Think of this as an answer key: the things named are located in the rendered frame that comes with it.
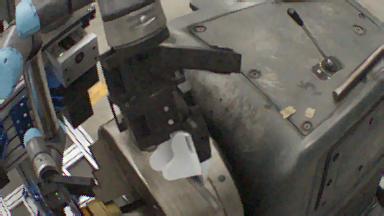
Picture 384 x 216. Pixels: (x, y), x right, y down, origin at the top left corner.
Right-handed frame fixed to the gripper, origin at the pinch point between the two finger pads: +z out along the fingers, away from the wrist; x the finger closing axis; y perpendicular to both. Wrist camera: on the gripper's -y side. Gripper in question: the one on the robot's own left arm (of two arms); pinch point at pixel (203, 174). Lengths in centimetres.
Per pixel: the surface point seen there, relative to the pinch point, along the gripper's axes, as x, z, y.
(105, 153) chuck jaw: -26.3, 4.1, 6.4
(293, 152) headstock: -0.4, 6.0, -14.6
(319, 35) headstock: -18.2, -1.0, -40.8
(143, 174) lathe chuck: -13.6, 3.8, 4.1
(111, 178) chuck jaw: -24.8, 8.2, 7.8
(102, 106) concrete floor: -201, 66, -33
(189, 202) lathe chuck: -9.5, 9.8, 0.4
